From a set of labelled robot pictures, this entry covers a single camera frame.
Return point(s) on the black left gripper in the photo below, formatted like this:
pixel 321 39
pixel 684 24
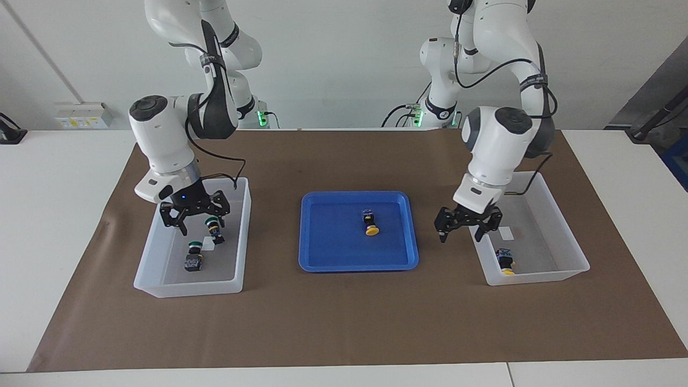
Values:
pixel 472 214

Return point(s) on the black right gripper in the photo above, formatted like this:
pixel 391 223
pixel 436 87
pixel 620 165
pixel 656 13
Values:
pixel 193 200

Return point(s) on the green push button switch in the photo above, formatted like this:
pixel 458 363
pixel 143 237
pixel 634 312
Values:
pixel 215 231
pixel 193 262

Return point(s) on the yellow push button switch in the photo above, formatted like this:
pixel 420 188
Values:
pixel 370 221
pixel 504 259

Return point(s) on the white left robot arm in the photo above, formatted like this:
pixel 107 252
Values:
pixel 494 150

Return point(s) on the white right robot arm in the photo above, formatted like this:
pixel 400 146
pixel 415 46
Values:
pixel 161 140

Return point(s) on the white paper label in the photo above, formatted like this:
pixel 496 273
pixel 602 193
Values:
pixel 207 244
pixel 507 234

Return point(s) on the translucent white plastic box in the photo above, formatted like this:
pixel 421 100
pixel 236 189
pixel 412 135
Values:
pixel 548 252
pixel 177 282

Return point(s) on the blue plastic tray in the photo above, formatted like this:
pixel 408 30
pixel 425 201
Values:
pixel 344 252

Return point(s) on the brown table mat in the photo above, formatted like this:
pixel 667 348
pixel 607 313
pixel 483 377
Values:
pixel 344 322

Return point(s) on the blue crate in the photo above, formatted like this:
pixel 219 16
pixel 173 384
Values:
pixel 678 164

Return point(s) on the white wall outlet box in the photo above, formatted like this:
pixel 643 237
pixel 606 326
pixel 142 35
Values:
pixel 83 115

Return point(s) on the black clamp mount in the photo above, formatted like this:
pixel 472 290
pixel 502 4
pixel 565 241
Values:
pixel 11 133

